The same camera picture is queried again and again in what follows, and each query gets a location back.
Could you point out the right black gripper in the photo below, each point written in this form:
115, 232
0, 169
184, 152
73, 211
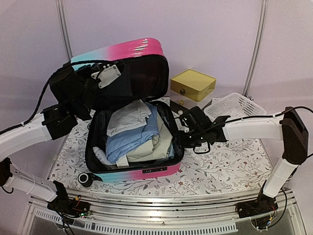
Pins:
179, 143

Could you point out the pink and teal kids suitcase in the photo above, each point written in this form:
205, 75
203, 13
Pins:
144, 76

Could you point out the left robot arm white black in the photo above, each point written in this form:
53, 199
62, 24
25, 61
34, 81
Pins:
75, 91

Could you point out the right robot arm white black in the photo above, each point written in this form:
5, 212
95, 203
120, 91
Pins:
286, 128

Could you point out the yellow and white storage box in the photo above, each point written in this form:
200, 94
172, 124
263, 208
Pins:
192, 88

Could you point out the white plastic mesh basket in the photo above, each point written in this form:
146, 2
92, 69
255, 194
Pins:
234, 105

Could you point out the floral white tablecloth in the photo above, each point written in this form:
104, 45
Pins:
229, 167

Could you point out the light blue folded garment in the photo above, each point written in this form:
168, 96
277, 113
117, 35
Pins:
122, 143

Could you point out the white plastic bottle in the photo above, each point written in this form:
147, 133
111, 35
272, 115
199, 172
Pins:
101, 156

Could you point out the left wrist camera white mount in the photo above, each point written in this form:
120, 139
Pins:
106, 75

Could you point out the aluminium front rail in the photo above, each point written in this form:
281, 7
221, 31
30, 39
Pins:
207, 214

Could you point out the right metal wall post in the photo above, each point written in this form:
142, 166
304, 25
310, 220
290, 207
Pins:
257, 47

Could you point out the metal wall post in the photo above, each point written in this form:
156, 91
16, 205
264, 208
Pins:
257, 47
63, 27

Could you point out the left metal wall post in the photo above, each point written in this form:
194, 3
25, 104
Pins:
63, 27

